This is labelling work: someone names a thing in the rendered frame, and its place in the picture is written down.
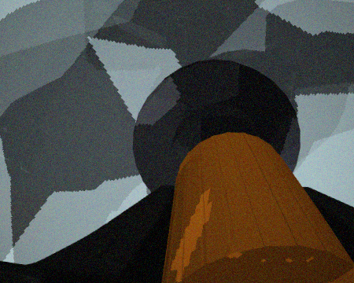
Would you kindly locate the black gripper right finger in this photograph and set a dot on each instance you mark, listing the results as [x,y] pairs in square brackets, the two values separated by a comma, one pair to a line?
[339,216]

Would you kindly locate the orange knob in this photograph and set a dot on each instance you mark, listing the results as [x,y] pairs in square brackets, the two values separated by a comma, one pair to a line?
[240,216]

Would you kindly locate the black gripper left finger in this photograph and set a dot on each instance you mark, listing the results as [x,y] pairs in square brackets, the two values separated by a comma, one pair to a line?
[131,248]

